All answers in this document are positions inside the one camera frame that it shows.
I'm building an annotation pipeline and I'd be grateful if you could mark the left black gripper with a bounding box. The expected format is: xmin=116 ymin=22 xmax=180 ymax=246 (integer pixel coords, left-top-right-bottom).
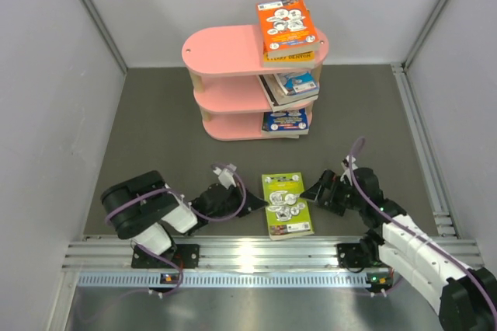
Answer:
xmin=207 ymin=180 xmax=268 ymax=221

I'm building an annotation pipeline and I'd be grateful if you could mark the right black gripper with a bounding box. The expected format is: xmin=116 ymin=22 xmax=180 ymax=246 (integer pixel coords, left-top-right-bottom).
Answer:
xmin=301 ymin=170 xmax=365 ymax=217

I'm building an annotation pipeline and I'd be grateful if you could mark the lime green treehouse book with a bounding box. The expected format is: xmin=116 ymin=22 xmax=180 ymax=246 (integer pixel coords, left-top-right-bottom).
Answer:
xmin=262 ymin=172 xmax=315 ymax=241

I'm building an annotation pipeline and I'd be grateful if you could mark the purple treehouse book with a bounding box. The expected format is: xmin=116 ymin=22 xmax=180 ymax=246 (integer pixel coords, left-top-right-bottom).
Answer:
xmin=263 ymin=133 xmax=300 ymax=139

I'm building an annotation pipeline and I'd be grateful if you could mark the dark blue treehouse book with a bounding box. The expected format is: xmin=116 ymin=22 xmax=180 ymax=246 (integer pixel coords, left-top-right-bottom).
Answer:
xmin=261 ymin=108 xmax=310 ymax=137

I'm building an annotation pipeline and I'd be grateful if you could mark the blue 26-storey treehouse book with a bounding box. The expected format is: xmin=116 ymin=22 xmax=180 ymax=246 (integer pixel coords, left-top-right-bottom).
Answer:
xmin=273 ymin=71 xmax=318 ymax=96

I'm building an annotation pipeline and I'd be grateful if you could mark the dark tale of two cities book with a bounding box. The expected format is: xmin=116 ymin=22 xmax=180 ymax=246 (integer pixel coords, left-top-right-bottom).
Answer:
xmin=257 ymin=75 xmax=319 ymax=112

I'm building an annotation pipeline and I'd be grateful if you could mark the yellow 130-storey treehouse book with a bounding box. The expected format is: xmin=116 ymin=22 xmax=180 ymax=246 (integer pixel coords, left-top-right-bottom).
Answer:
xmin=262 ymin=49 xmax=315 ymax=69

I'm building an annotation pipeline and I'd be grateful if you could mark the orange 78-storey treehouse book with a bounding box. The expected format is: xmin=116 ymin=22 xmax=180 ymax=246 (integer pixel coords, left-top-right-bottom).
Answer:
xmin=255 ymin=0 xmax=320 ymax=58

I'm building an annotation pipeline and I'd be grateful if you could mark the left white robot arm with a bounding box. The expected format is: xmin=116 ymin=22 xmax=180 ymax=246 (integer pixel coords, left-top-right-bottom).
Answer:
xmin=100 ymin=163 xmax=269 ymax=267

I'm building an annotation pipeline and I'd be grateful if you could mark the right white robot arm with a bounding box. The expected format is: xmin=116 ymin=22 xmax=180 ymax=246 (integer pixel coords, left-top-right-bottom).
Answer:
xmin=301 ymin=168 xmax=496 ymax=330

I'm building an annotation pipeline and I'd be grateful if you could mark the pink three-tier shelf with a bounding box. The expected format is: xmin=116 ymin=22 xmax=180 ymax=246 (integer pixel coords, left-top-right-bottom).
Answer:
xmin=181 ymin=23 xmax=331 ymax=141

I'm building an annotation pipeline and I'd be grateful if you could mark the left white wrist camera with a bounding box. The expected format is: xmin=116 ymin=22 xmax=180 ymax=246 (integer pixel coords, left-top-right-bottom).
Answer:
xmin=211 ymin=164 xmax=236 ymax=189

